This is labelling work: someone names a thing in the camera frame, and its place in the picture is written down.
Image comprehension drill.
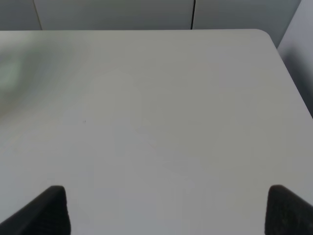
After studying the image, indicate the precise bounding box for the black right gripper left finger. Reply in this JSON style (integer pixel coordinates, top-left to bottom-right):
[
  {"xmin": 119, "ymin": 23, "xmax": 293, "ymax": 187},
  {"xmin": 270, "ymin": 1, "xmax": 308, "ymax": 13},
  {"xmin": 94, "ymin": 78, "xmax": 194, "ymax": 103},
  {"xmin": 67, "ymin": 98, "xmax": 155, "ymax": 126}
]
[{"xmin": 0, "ymin": 186, "xmax": 71, "ymax": 235}]

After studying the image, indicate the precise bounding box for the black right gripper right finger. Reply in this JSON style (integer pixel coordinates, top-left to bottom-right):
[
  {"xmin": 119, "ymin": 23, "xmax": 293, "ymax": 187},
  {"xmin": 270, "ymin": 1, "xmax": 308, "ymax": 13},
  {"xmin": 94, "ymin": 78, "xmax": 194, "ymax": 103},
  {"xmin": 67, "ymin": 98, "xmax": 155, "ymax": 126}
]
[{"xmin": 265, "ymin": 185, "xmax": 313, "ymax": 235}]

